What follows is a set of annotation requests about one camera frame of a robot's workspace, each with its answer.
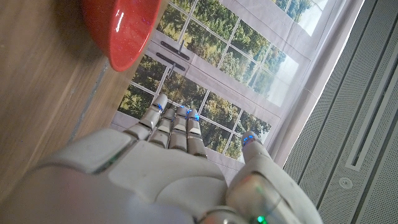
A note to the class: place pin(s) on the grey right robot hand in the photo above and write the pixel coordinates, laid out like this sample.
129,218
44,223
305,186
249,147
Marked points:
140,174

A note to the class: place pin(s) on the red bowl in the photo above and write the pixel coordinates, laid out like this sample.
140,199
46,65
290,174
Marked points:
121,31

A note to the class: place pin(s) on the printed window backdrop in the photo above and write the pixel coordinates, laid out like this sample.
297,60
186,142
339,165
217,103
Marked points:
248,40

